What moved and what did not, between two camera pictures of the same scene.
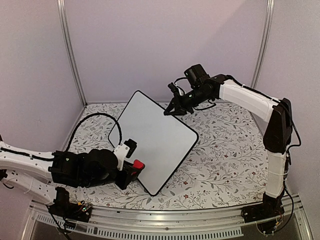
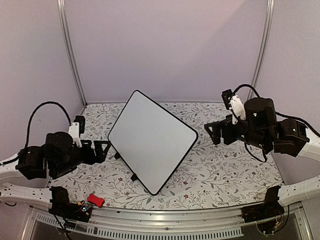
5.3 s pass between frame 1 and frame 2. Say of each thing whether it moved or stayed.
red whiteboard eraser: moved
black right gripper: moved
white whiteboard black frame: stayed
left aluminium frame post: stayed
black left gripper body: moved
